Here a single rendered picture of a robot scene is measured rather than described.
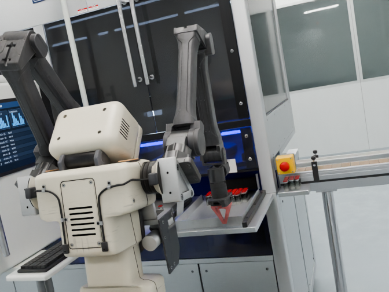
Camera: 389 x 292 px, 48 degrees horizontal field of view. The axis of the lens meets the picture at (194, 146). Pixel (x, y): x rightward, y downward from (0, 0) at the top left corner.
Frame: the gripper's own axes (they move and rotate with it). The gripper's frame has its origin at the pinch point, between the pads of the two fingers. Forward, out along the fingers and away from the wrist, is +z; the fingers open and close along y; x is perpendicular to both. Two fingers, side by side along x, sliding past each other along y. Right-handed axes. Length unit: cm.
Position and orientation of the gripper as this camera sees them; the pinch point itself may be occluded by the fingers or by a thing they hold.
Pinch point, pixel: (224, 221)
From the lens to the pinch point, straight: 158.6
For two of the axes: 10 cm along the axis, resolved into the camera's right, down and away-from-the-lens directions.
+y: 3.1, -1.6, 9.4
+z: 1.7, 9.8, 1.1
